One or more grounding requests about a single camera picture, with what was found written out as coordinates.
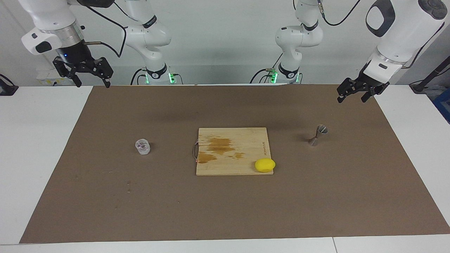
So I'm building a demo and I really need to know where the brown table mat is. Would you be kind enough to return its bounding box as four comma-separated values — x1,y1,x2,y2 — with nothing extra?
19,84,450,244

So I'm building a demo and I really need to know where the black table clamp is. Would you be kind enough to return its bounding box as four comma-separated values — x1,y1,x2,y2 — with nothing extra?
0,74,19,96

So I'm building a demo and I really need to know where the yellow lemon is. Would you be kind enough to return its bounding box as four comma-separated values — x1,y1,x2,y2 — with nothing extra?
255,158,276,173

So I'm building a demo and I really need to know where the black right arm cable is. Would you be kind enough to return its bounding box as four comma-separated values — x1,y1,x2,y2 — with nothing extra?
79,5,128,58

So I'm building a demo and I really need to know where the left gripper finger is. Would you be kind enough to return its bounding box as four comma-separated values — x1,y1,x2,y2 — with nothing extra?
361,83,390,103
337,78,362,103

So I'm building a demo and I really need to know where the black base cable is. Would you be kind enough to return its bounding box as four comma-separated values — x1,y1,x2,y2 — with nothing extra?
250,52,284,84
130,68,147,85

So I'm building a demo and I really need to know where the blue box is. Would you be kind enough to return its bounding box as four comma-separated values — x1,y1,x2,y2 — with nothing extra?
432,87,450,124

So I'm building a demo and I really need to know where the black right base cable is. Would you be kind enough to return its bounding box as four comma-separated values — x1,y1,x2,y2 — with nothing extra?
130,68,147,85

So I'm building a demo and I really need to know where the stained wooden cutting board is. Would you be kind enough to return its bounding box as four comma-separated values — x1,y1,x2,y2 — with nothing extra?
192,127,274,176

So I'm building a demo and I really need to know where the steel double jigger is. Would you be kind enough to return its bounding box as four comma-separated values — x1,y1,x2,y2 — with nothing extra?
308,125,328,147

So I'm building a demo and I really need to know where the small clear glass cup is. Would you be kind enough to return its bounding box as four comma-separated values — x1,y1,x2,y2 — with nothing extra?
135,139,151,155

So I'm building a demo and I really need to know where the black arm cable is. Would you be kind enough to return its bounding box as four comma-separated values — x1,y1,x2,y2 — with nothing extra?
79,5,128,58
318,0,445,69

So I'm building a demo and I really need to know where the black stand pole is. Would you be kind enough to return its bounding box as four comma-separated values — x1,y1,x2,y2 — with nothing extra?
409,56,450,94

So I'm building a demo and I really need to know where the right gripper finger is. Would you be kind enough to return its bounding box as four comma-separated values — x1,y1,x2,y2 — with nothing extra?
53,57,82,87
86,57,114,88

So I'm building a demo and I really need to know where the white wall socket box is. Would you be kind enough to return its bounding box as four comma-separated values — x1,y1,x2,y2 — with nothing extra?
36,68,76,86

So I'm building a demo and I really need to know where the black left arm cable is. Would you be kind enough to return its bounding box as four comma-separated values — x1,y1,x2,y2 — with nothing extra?
318,0,445,69

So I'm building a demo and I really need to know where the black left base cable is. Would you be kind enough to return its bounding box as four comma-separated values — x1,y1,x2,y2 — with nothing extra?
250,52,284,84

